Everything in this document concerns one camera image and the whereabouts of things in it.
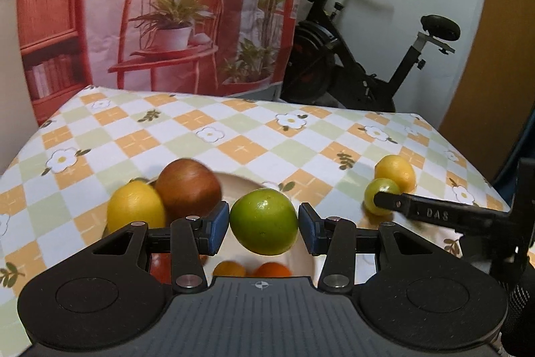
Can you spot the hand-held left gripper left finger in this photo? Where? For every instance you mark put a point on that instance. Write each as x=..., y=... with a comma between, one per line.
x=219, y=227

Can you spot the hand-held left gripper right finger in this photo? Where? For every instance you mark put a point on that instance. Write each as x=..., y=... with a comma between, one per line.
x=307, y=228

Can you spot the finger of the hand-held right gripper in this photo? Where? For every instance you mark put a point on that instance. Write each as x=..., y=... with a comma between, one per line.
x=439, y=212

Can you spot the orange mandarin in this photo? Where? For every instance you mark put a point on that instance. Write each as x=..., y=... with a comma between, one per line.
x=273, y=269
x=229, y=269

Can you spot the green round fruit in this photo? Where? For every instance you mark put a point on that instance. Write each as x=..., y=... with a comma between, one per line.
x=382, y=185
x=263, y=221

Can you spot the beige round plate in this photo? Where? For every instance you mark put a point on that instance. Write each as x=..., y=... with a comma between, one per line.
x=240, y=185

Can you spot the brownish red apple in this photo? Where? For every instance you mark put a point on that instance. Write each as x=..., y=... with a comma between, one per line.
x=188, y=189

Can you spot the bright red apple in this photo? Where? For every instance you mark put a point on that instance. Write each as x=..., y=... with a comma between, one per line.
x=161, y=269

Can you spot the yellow lemon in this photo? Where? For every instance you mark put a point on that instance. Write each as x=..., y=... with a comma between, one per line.
x=133, y=206
x=395, y=171

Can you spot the wooden door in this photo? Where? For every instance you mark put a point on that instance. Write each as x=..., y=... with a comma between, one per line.
x=501, y=89

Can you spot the black exercise bike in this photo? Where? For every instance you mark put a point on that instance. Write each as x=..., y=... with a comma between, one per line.
x=317, y=60

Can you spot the white foam board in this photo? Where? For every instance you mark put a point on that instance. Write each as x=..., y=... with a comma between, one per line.
x=10, y=89

